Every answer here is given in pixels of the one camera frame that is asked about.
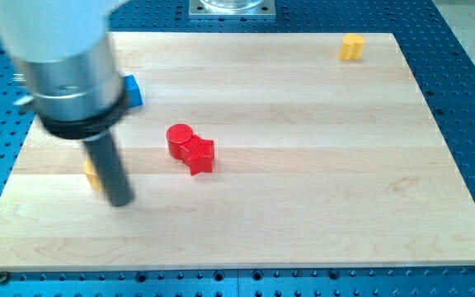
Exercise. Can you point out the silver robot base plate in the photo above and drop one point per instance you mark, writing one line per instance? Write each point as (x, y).
(231, 9)

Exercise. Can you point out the yellow heart block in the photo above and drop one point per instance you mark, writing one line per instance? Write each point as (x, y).
(352, 47)

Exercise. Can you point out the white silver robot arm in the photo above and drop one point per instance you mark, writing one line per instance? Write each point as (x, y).
(63, 54)

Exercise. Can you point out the red star block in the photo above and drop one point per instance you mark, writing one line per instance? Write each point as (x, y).
(198, 154)

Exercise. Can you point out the red cylinder block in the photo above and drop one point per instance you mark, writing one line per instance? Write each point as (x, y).
(176, 136)

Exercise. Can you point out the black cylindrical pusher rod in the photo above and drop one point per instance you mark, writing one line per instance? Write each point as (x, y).
(102, 151)

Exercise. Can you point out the blue cube block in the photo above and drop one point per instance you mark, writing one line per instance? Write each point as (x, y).
(133, 90)

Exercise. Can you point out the yellow hexagon block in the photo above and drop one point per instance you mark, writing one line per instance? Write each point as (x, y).
(91, 175)

